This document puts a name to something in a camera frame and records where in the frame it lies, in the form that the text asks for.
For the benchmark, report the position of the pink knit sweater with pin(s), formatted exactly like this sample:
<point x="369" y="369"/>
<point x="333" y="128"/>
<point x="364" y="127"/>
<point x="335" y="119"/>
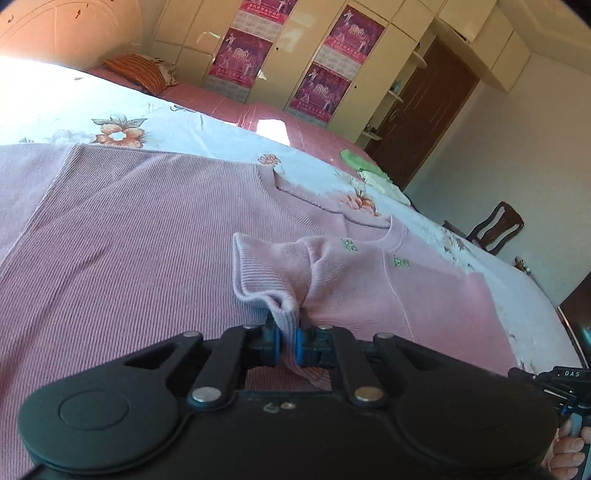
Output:
<point x="107" y="250"/>

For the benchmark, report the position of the dark brown door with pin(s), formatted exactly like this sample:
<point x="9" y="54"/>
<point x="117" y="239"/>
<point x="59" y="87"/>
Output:
<point x="432" y="99"/>

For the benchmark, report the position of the dark wooden chair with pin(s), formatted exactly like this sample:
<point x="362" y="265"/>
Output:
<point x="492" y="234"/>

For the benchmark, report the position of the green folded cloth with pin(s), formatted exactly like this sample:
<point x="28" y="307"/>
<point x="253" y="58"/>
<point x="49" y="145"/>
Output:
<point x="358" y="163"/>

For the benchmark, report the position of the white floral bed sheet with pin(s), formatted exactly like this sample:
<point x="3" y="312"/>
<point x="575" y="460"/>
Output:
<point x="47" y="103"/>

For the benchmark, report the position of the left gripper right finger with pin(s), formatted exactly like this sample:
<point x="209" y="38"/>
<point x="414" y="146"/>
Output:
<point x="354" y="367"/>

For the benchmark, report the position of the purple poster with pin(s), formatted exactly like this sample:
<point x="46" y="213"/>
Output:
<point x="349" y="43"/>
<point x="318" y="95"/>
<point x="236" y="65"/>
<point x="263" y="18"/>

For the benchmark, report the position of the cream wardrobe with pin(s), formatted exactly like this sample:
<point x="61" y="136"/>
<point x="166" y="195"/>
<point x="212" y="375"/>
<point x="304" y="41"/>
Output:
<point x="189" y="35"/>

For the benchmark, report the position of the pink checked bed cover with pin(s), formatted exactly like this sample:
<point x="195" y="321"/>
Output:
<point x="258" y="110"/>

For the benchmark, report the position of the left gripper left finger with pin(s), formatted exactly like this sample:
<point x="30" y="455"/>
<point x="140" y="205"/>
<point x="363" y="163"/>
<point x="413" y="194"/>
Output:
<point x="227" y="361"/>

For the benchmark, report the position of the upper right purple poster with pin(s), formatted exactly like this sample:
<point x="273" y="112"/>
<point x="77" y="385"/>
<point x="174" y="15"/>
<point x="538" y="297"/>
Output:
<point x="349" y="43"/>

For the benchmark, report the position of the lower left purple poster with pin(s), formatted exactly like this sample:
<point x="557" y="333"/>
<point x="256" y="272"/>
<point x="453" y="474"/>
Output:
<point x="236" y="65"/>

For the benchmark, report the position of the lower right purple poster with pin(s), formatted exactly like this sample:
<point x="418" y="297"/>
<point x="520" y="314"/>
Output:
<point x="318" y="95"/>

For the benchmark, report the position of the white folded cloth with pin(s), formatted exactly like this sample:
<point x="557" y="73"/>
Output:
<point x="385" y="186"/>

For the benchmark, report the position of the right hand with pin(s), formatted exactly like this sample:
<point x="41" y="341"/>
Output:
<point x="565" y="457"/>

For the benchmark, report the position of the upper left purple poster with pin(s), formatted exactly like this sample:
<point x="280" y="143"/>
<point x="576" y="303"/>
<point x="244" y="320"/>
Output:
<point x="263" y="18"/>

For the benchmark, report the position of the orange striped pillow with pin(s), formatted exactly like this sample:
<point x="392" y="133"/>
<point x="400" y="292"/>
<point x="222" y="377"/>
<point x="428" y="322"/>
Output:
<point x="153" y="75"/>

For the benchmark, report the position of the cream wooden headboard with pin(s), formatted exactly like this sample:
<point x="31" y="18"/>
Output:
<point x="77" y="34"/>

